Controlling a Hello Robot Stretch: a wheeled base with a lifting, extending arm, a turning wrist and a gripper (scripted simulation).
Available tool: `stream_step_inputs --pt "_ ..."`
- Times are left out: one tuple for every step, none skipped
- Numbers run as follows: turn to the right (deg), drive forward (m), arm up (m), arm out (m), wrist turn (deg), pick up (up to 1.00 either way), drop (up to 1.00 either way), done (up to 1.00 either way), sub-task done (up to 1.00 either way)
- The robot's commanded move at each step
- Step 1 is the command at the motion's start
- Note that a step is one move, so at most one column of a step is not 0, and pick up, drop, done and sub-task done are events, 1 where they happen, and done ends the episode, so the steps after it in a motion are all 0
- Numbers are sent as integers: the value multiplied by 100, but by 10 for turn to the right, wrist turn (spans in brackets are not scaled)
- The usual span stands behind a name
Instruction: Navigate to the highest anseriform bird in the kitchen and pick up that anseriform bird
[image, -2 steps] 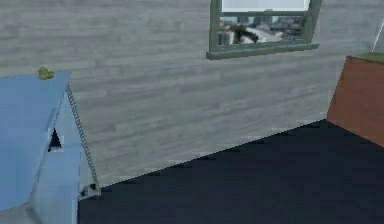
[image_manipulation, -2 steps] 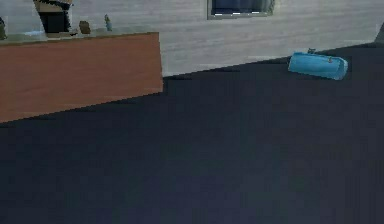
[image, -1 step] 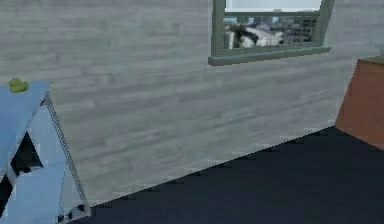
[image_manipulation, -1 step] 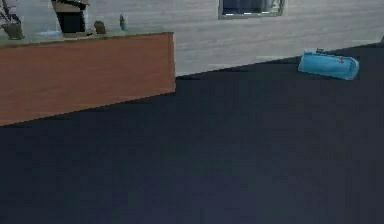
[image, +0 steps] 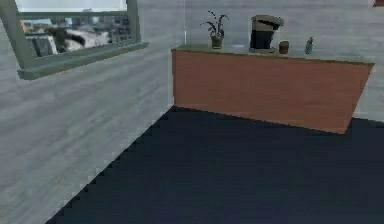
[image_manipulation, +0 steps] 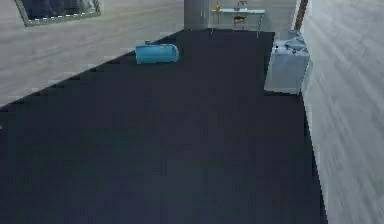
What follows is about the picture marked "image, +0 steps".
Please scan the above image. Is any beige black coffee machine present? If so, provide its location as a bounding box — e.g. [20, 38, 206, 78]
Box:
[248, 14, 285, 54]

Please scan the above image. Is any brown counter cabinet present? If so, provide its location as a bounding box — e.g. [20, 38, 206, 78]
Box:
[170, 44, 376, 135]

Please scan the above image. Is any brown cup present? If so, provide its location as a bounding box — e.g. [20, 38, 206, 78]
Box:
[278, 40, 290, 55]

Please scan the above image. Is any grey-green framed window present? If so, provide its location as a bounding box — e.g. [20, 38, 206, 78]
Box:
[0, 0, 150, 81]

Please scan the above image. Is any potted house plant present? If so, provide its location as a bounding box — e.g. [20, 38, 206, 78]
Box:
[200, 9, 230, 50]

